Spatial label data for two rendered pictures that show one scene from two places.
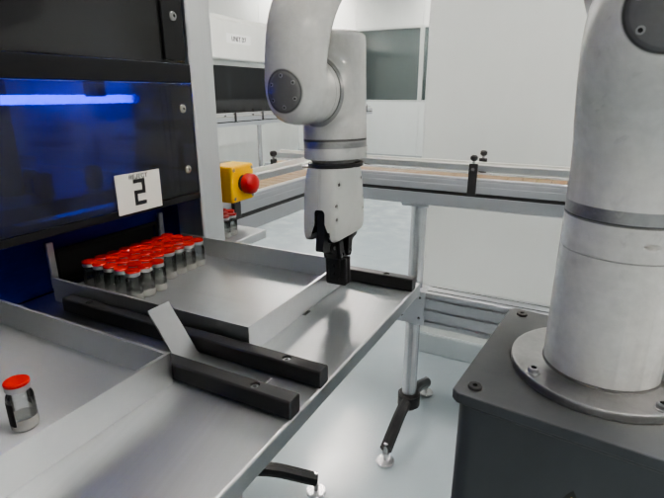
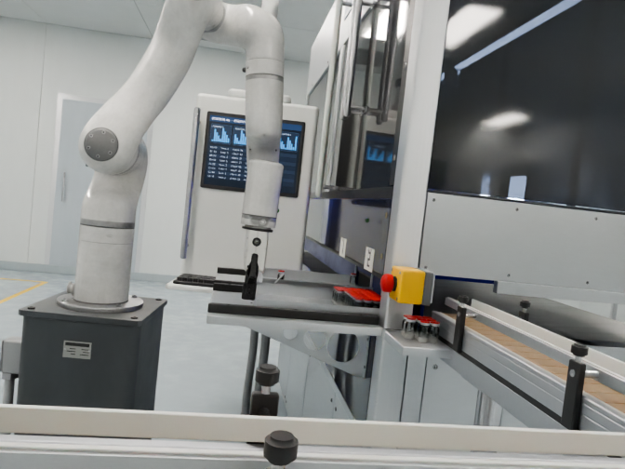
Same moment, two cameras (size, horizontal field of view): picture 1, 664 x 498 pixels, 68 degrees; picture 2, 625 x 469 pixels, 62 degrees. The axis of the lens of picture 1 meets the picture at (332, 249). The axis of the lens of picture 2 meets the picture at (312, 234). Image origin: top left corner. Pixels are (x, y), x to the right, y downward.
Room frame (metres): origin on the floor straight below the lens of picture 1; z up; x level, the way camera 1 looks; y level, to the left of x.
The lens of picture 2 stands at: (1.76, -0.64, 1.14)
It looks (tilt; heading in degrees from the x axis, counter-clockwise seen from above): 3 degrees down; 144
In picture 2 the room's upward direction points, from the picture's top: 6 degrees clockwise
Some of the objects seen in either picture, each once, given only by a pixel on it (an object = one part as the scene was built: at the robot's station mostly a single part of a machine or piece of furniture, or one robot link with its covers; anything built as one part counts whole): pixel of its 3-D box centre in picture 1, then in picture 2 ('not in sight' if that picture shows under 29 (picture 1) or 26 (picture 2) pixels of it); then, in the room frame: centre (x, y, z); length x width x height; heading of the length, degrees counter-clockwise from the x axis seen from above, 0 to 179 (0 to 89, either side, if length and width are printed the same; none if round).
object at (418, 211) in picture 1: (413, 310); not in sight; (1.52, -0.28, 0.46); 0.09 x 0.09 x 0.77; 62
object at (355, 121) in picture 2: not in sight; (350, 109); (0.27, 0.56, 1.50); 0.47 x 0.01 x 0.59; 152
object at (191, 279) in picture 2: not in sight; (229, 283); (-0.02, 0.30, 0.82); 0.40 x 0.14 x 0.02; 56
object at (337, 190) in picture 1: (336, 196); (255, 247); (0.66, -0.01, 1.03); 0.10 x 0.08 x 0.11; 152
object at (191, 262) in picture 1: (163, 266); (351, 301); (0.72, 0.27, 0.90); 0.18 x 0.02 x 0.05; 153
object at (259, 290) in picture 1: (207, 279); (318, 301); (0.69, 0.19, 0.90); 0.34 x 0.26 x 0.04; 63
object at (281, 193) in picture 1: (257, 188); (540, 363); (1.30, 0.20, 0.92); 0.69 x 0.16 x 0.16; 152
